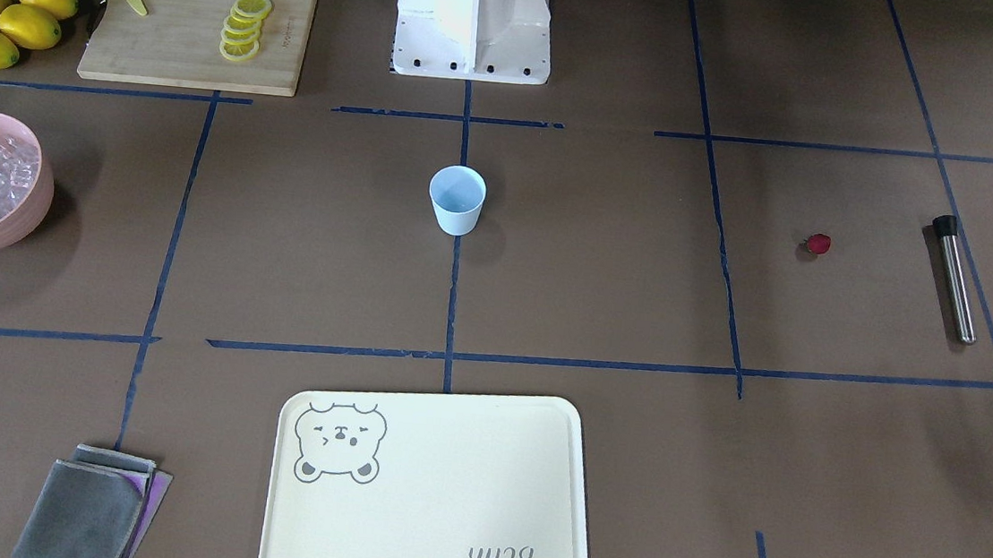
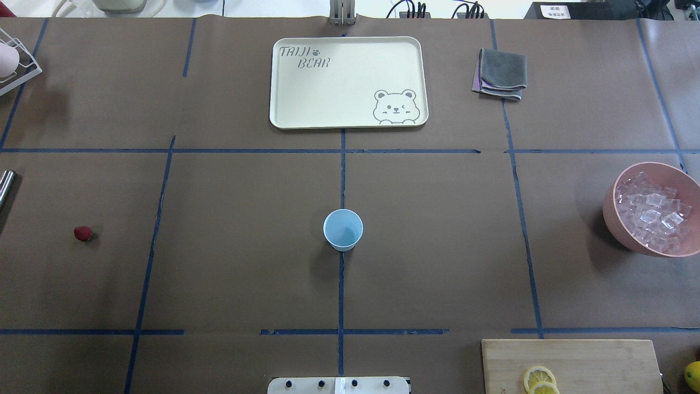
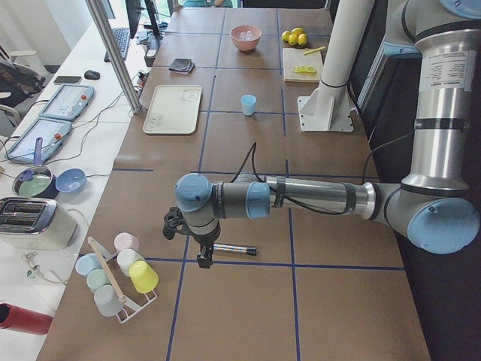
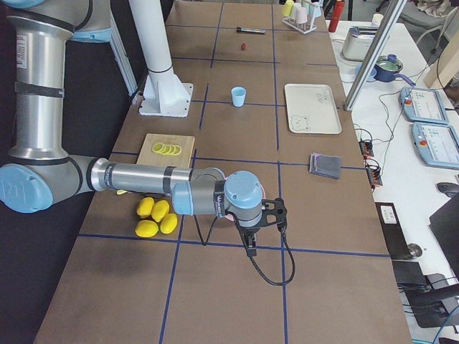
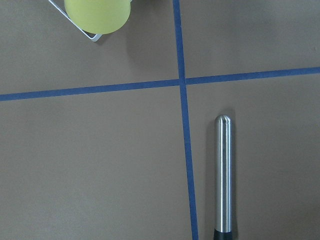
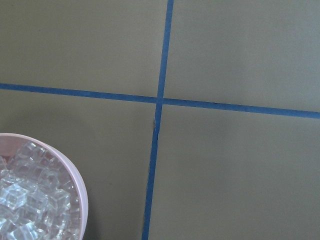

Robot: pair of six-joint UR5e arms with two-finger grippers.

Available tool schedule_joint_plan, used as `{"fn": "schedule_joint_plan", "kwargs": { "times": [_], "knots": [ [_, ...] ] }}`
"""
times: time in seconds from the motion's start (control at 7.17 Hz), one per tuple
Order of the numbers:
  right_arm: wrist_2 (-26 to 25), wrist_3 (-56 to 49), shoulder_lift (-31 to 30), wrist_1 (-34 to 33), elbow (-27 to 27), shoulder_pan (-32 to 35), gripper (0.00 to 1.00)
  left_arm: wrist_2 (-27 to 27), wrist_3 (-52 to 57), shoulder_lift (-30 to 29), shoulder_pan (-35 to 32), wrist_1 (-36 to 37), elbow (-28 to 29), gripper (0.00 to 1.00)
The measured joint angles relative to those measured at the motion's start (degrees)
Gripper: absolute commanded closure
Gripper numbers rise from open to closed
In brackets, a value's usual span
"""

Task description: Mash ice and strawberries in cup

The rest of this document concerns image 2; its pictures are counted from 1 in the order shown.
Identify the red strawberry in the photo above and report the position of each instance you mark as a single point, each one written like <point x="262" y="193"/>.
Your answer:
<point x="83" y="233"/>

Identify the wooden cutting board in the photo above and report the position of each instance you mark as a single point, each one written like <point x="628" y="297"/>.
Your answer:
<point x="578" y="365"/>

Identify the white wire cup rack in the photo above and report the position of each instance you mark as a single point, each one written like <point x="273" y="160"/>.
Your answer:
<point x="28" y="65"/>

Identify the whole yellow lemon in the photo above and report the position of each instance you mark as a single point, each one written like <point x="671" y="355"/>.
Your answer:
<point x="692" y="376"/>

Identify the pink cup on rack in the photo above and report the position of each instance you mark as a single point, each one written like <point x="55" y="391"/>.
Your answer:
<point x="9" y="60"/>

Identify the steel muddler black tip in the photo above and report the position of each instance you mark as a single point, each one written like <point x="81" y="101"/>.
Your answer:
<point x="7" y="179"/>

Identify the folded grey cloth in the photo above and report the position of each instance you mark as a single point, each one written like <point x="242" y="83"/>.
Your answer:
<point x="500" y="74"/>

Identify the aluminium frame post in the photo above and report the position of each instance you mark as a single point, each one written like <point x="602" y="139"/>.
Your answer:
<point x="342" y="12"/>

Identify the lemon slices stack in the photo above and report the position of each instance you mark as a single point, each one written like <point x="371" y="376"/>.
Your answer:
<point x="539" y="379"/>

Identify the cream bear serving tray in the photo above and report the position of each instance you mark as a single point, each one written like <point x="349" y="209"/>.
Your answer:
<point x="347" y="82"/>

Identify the pink bowl of ice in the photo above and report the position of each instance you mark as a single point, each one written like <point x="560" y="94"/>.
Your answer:
<point x="652" y="208"/>

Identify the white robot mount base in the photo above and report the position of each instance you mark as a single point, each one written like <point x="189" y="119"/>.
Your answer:
<point x="340" y="384"/>

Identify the light blue plastic cup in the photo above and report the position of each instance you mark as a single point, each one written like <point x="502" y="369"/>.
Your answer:
<point x="343" y="229"/>

